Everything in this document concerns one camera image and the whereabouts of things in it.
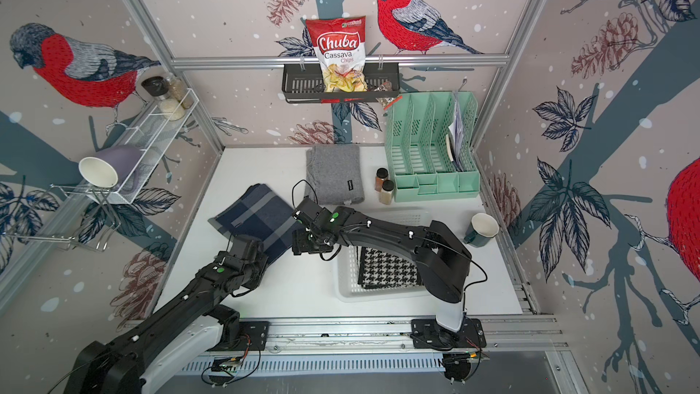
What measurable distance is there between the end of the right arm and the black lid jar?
0.59 meters

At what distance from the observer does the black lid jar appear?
80 centimetres

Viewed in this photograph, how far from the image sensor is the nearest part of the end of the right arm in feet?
1.91
